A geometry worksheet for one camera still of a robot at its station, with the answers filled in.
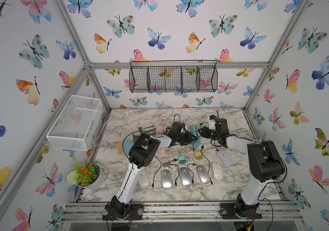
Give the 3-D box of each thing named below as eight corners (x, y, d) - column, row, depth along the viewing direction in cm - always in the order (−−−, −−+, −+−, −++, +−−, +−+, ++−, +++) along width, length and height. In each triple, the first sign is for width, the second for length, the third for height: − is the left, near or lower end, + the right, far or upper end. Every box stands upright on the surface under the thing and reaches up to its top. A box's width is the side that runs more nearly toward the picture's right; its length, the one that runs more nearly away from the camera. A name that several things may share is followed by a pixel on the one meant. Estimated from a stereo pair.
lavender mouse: (227, 167, 91) (228, 166, 89) (216, 153, 97) (216, 151, 96) (233, 164, 92) (234, 162, 91) (221, 150, 99) (222, 148, 97)
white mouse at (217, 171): (214, 180, 86) (215, 178, 84) (211, 163, 93) (212, 161, 91) (223, 180, 86) (224, 178, 84) (219, 163, 93) (220, 161, 91)
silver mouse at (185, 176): (183, 187, 84) (183, 186, 82) (178, 169, 91) (178, 167, 89) (192, 185, 84) (192, 184, 83) (187, 167, 91) (187, 166, 90)
